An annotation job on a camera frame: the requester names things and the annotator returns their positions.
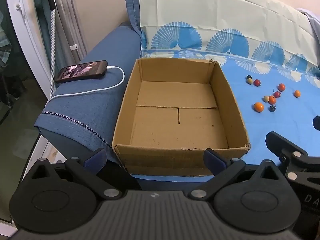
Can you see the plaid shirt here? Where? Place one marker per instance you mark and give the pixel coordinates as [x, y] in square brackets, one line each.
[4, 42]

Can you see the black smartphone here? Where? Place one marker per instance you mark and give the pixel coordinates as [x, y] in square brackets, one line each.
[80, 71]

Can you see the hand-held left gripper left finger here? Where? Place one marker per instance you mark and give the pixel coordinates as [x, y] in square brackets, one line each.
[96, 158]

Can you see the small orange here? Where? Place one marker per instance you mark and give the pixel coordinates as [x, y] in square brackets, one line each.
[258, 107]
[281, 87]
[297, 93]
[272, 100]

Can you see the white bed frame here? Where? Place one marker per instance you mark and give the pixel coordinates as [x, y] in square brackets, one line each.
[47, 152]

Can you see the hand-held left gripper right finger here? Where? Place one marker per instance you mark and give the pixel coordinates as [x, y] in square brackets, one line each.
[213, 161]

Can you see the brown cardboard box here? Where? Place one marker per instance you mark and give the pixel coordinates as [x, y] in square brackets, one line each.
[175, 120]

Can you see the fan-printed blue bed sheet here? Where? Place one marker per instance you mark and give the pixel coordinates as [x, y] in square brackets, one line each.
[200, 10]

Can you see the red cherry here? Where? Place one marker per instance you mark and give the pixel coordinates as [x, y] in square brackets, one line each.
[277, 94]
[257, 82]

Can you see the blue denim cushion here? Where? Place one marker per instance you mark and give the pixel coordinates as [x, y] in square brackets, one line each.
[132, 10]

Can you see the white door frame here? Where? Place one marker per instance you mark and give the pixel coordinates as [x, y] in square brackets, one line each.
[30, 35]

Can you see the beige longan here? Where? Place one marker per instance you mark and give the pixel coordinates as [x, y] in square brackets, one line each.
[265, 98]
[249, 81]

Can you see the white curtain clip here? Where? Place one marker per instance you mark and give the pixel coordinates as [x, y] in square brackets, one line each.
[73, 47]

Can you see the grey curtain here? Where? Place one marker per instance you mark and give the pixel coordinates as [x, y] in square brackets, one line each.
[65, 17]

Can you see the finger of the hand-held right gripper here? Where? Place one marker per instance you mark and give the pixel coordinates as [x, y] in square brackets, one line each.
[317, 123]
[277, 142]

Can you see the blue denim sofa armrest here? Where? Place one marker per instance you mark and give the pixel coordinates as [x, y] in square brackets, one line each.
[87, 110]

